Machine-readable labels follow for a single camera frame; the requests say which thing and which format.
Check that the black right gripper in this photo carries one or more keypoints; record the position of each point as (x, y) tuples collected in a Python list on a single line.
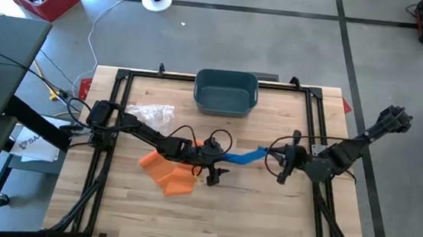
[(295, 158)]

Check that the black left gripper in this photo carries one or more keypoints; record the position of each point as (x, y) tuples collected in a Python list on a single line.
[(204, 156)]

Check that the blue elastic bandage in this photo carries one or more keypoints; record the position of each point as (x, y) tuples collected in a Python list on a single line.
[(244, 158)]

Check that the orange elastic bandage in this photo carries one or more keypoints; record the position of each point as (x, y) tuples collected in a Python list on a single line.
[(171, 178)]

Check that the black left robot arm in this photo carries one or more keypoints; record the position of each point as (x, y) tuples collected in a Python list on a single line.
[(145, 132)]

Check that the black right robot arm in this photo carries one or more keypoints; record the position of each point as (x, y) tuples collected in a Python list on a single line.
[(347, 149)]

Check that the silver metal plate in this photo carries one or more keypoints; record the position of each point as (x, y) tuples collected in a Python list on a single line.
[(318, 149)]

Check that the teal plastic bin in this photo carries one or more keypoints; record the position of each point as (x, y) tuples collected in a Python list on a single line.
[(225, 96)]

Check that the clear plastic bag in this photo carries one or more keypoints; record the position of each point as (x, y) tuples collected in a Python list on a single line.
[(150, 115)]

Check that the white printed paper sheet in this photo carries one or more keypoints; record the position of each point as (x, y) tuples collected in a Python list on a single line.
[(36, 145)]

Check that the black desk leg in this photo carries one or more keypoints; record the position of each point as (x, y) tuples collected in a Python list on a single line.
[(38, 124)]

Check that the black caster wheel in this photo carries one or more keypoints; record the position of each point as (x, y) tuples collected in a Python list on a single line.
[(2, 200)]

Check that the red corner bracket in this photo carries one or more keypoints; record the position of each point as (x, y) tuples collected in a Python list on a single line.
[(84, 88), (346, 106)]

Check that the black aluminium frame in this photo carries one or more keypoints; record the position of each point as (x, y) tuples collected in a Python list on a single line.
[(154, 75)]

